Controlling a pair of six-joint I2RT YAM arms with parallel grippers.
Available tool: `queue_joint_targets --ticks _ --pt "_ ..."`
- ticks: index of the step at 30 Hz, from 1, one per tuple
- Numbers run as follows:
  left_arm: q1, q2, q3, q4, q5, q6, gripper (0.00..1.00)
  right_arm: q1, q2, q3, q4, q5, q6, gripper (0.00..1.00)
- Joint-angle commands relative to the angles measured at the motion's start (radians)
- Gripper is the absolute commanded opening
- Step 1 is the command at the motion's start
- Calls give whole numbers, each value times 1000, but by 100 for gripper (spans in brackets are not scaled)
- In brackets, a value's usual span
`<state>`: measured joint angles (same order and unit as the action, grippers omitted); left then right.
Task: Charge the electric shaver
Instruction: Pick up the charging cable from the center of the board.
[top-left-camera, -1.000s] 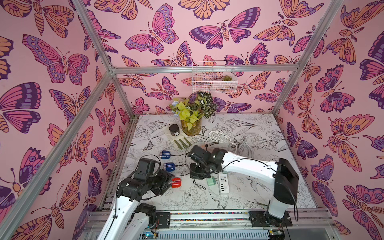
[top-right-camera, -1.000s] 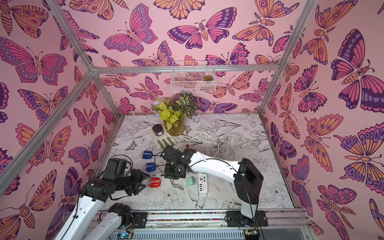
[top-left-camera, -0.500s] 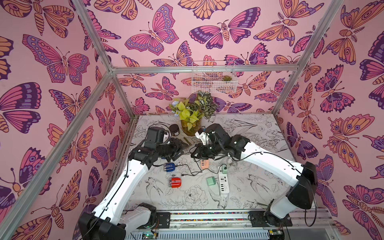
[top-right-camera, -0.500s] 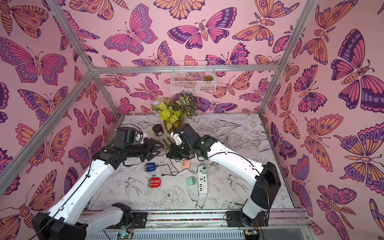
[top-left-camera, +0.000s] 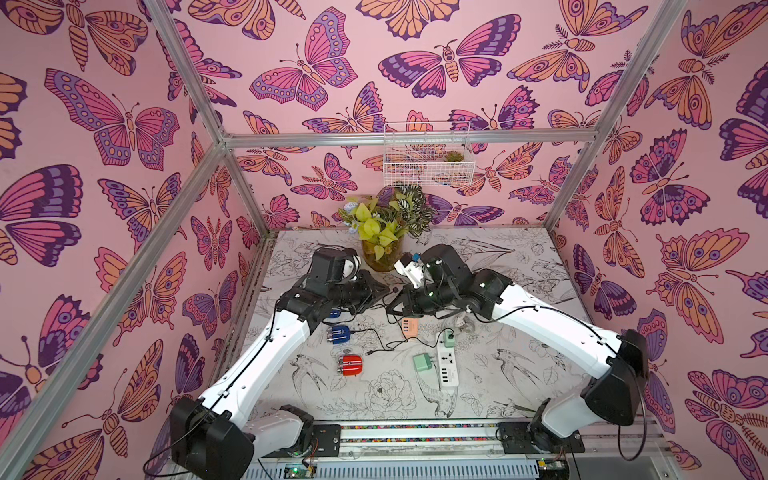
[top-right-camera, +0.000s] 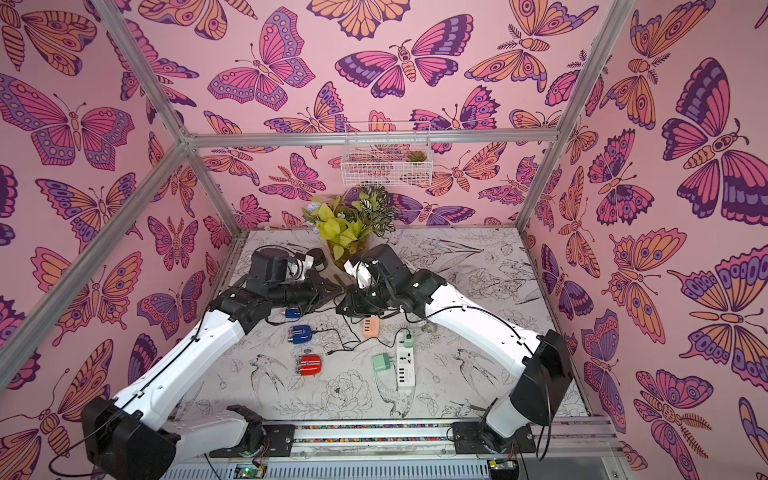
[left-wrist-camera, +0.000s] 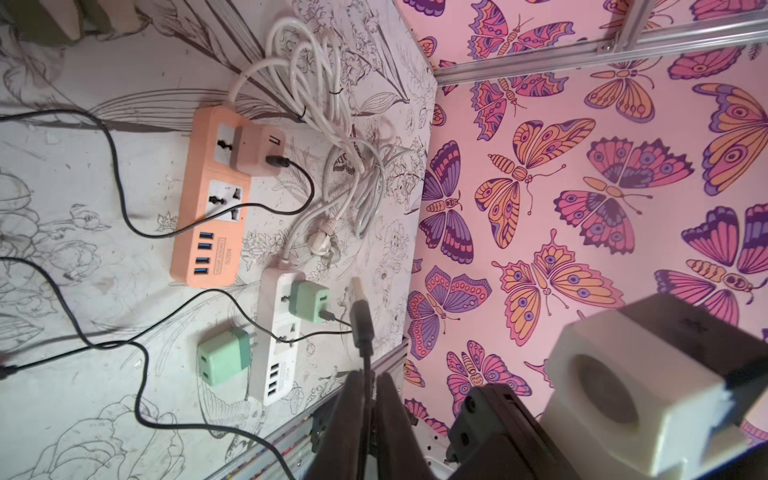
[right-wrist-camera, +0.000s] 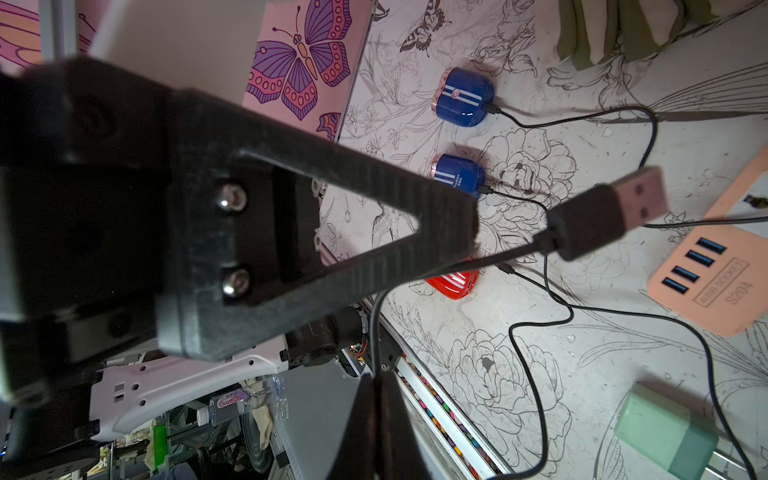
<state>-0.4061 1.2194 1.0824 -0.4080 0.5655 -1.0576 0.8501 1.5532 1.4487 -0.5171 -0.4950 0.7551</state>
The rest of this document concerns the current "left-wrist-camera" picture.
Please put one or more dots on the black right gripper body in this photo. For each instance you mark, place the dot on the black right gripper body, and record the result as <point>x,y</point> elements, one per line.
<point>496,437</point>

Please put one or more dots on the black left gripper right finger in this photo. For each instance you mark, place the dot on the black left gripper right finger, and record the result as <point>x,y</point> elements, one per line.
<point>398,453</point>

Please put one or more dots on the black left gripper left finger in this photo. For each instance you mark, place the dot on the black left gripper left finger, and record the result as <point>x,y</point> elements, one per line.
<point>338,453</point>

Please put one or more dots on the green power adapter cube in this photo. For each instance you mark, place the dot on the green power adapter cube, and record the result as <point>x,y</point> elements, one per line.
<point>308,300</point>

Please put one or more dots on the pink power strip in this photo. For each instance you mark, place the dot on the pink power strip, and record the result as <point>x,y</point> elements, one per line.
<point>208,253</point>

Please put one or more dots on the pink USB charger adapter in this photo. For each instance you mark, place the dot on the pink USB charger adapter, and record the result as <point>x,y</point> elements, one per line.
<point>253,143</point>

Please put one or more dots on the white power strip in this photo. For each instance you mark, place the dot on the white power strip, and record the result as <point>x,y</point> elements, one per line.
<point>275,349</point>

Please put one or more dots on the white power plug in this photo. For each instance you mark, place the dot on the white power plug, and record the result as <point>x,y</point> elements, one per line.
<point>319,243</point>

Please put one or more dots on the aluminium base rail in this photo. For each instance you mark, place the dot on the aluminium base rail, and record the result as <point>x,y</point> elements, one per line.
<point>296,438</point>

